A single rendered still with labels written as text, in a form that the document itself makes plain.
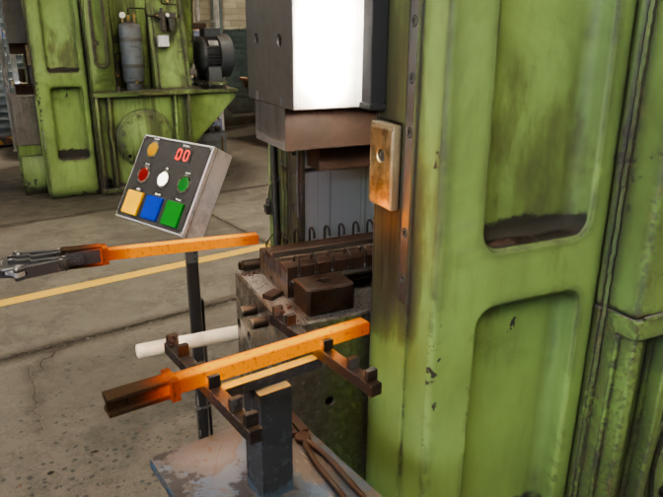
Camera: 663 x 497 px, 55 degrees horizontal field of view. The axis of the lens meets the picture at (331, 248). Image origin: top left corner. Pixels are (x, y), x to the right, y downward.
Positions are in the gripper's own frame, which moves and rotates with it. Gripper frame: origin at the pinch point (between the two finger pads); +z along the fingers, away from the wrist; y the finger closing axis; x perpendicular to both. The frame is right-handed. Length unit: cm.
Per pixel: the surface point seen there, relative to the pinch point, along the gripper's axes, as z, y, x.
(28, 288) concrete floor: -18, -267, -106
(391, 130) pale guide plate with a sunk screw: 56, 33, 28
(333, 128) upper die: 56, 8, 25
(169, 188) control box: 30, -50, 0
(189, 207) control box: 33, -39, -3
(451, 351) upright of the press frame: 62, 48, -14
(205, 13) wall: 265, -858, 62
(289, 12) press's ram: 45, 12, 49
